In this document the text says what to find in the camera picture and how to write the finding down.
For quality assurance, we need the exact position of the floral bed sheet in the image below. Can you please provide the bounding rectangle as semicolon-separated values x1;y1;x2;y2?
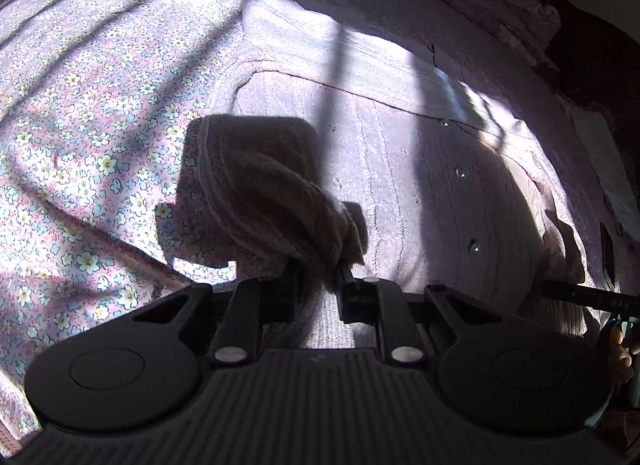
0;0;640;446

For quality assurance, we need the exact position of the white pillow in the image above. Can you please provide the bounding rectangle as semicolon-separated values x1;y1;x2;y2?
567;95;640;230

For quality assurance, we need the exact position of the person's right hand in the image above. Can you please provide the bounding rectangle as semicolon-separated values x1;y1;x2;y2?
607;320;640;387

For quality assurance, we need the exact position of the dark wooden headboard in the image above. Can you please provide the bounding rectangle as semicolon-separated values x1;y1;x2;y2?
542;0;640;110

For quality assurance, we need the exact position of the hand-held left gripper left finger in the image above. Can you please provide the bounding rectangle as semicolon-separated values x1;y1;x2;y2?
131;264;302;364

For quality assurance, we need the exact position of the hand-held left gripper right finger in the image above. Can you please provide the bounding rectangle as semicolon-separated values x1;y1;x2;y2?
338;264;507;365

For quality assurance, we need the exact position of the pink knit cardigan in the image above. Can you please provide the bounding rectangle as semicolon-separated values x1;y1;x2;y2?
177;0;621;351

